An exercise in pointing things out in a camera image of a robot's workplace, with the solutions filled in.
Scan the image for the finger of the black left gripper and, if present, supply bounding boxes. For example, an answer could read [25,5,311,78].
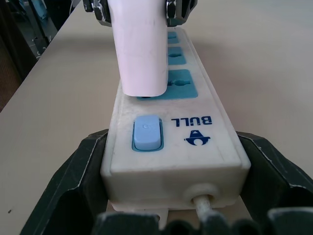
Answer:
[82,0,114,27]
[166,0,194,27]

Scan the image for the white charger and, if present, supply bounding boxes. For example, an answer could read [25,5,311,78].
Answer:
[107,0,169,98]

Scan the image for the white power strip cable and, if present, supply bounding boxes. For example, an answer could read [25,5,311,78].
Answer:
[194,194,217,222]

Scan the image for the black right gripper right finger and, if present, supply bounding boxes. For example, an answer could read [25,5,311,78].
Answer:
[236,131,313,235]

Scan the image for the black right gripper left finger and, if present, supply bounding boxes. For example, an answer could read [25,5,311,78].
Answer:
[24,129,110,235]

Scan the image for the white power strip blue sockets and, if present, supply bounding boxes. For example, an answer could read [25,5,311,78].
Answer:
[100,27,252,231]

